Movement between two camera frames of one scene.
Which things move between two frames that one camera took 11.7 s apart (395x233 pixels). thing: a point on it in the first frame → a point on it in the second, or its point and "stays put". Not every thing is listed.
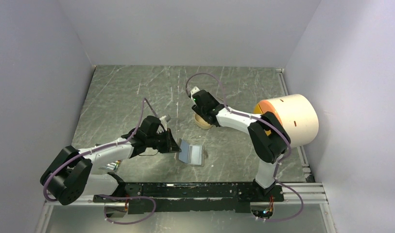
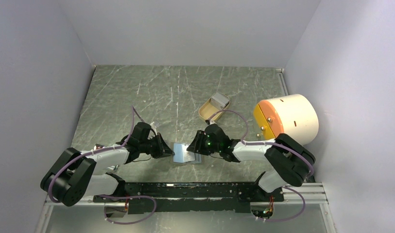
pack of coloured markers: (112, 166) stays put
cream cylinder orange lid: (297, 114) stays put
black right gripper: (197, 110) → (197, 145)
